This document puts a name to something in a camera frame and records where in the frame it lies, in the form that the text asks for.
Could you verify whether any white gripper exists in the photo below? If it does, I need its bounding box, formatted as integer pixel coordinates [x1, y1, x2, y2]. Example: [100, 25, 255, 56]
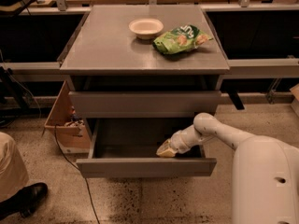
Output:
[156, 131, 193, 158]

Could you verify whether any grey drawer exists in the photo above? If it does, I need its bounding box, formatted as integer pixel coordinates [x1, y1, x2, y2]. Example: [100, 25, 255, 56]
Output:
[77, 118, 217, 178]
[69, 91, 221, 118]

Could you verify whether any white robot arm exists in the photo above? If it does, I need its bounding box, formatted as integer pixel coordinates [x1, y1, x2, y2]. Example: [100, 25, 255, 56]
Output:
[156, 113, 299, 224]

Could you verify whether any grey drawer cabinet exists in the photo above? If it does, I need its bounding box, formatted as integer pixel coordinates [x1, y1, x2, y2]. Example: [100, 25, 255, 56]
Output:
[61, 5, 229, 177]

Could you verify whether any grey top drawer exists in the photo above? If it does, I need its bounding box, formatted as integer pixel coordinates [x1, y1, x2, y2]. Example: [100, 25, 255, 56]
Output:
[69, 91, 221, 118]

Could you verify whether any wooden box on floor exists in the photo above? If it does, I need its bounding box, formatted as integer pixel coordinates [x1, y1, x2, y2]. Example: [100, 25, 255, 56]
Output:
[44, 81, 91, 154]

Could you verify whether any green chip bag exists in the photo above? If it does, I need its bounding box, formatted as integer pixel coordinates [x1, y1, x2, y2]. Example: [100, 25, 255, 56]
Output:
[152, 24, 212, 55]

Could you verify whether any white bowl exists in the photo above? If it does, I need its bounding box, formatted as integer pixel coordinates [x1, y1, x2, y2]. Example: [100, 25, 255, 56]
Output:
[129, 19, 164, 40]

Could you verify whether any black leather shoe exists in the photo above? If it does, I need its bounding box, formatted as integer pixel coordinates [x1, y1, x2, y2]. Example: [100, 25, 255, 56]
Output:
[0, 182, 48, 220]

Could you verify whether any beige trouser leg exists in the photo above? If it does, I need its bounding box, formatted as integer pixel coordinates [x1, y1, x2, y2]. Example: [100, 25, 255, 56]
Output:
[0, 133, 29, 202]

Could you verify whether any grey metal rail frame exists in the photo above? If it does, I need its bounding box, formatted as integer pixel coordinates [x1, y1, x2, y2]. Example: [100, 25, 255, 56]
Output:
[7, 5, 298, 78]

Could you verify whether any black floor cable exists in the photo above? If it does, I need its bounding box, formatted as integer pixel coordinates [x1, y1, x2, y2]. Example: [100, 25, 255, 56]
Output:
[53, 124, 101, 224]

